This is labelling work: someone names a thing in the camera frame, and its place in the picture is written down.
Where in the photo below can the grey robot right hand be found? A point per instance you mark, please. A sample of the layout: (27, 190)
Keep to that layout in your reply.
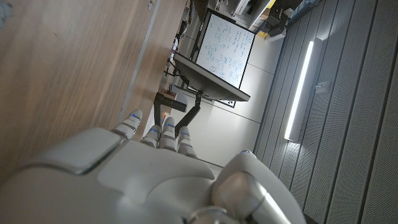
(140, 186)

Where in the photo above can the black computer monitor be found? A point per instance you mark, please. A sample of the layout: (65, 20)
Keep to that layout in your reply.
(208, 82)

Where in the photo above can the whiteboard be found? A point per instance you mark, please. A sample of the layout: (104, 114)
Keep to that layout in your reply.
(225, 46)

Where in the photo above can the long ceiling light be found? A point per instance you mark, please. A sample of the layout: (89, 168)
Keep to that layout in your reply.
(300, 90)

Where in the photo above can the white shelf cabinet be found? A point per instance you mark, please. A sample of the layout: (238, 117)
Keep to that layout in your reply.
(248, 11)

